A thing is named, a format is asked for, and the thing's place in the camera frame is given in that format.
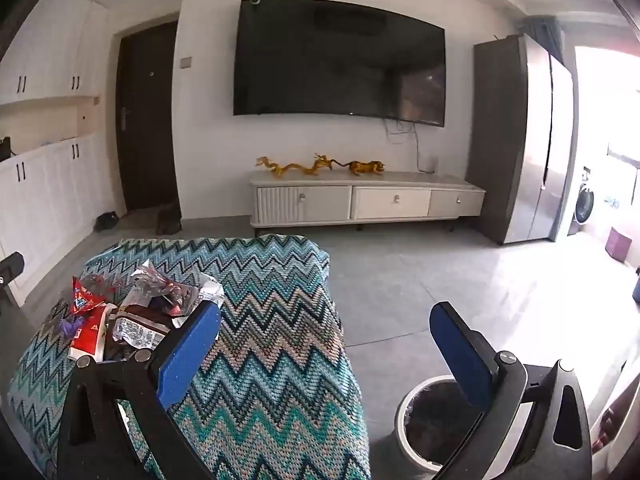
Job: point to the purple storage stool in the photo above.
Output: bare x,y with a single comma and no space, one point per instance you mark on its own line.
618,244

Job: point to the dark shoes by door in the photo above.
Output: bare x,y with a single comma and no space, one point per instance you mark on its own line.
106,221

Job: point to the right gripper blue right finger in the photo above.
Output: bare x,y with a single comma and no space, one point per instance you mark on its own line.
554,443

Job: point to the golden dragon figurine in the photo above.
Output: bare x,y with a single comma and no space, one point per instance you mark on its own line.
320,162

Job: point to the black wall television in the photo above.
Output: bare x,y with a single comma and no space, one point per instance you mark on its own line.
338,58

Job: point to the wall light switch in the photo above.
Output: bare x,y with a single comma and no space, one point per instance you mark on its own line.
186,62

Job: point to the white wall cabinets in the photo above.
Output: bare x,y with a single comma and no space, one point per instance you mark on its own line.
54,182

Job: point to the white round trash bin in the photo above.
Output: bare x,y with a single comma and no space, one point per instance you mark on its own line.
432,421

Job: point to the brown foil snack wrapper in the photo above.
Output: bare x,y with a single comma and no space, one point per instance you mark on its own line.
133,328

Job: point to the purple plastic wrapper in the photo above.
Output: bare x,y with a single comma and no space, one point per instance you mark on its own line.
71,325

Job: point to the white TV cabinet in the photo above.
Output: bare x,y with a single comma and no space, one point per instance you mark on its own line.
339,198

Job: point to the dark brown entrance door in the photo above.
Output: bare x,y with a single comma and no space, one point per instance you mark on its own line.
143,117

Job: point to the grey double-door refrigerator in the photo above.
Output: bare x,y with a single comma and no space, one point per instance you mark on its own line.
522,126

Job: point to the red snack bag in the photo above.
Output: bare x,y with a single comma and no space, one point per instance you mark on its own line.
90,339

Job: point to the silver foil wrapper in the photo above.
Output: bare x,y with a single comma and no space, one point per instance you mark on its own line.
176,299

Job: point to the brown shoes on doormat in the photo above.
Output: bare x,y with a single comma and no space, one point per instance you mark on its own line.
168,221

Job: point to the golden tiger figurine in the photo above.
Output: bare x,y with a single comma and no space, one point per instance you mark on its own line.
358,168

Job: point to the zigzag knitted table cloth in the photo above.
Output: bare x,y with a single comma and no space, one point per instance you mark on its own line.
276,397

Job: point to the washing machine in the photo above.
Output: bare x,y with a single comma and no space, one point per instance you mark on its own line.
584,203

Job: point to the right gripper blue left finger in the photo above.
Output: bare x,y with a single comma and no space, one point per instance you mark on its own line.
93,442

